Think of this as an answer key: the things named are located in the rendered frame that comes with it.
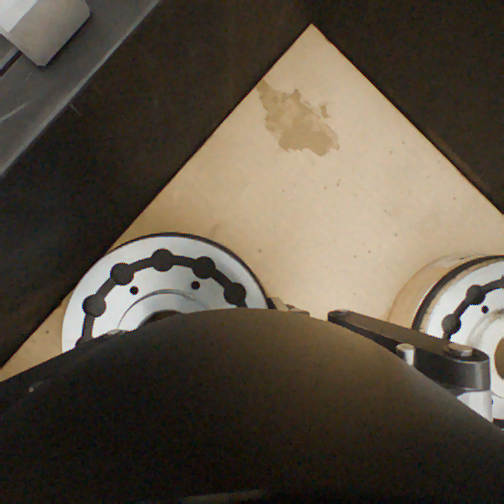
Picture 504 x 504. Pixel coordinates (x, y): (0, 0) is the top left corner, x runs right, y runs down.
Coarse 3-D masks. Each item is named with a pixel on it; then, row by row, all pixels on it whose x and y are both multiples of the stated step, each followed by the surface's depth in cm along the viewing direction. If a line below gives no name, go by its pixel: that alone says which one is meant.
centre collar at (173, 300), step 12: (144, 300) 13; (156, 300) 13; (168, 300) 13; (180, 300) 14; (192, 300) 14; (132, 312) 13; (144, 312) 13; (156, 312) 14; (180, 312) 14; (120, 324) 13; (132, 324) 13
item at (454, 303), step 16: (464, 272) 15; (480, 272) 15; (496, 272) 15; (448, 288) 15; (464, 288) 15; (480, 288) 15; (496, 288) 15; (432, 304) 15; (448, 304) 15; (464, 304) 15; (480, 304) 15; (496, 304) 15; (432, 320) 15; (448, 320) 15; (464, 320) 15; (480, 320) 15; (448, 336) 15; (464, 336) 15; (496, 400) 16; (496, 416) 16
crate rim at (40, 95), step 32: (96, 0) 7; (128, 0) 7; (160, 0) 7; (96, 32) 7; (128, 32) 7; (32, 64) 7; (64, 64) 7; (96, 64) 7; (0, 96) 7; (32, 96) 7; (64, 96) 7; (96, 96) 7; (0, 128) 7; (32, 128) 7; (64, 128) 7; (0, 160) 7; (32, 160) 7; (0, 192) 7
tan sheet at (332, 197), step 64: (320, 64) 17; (256, 128) 17; (320, 128) 17; (384, 128) 18; (192, 192) 17; (256, 192) 17; (320, 192) 18; (384, 192) 18; (448, 192) 18; (256, 256) 17; (320, 256) 18; (384, 256) 18; (384, 320) 18
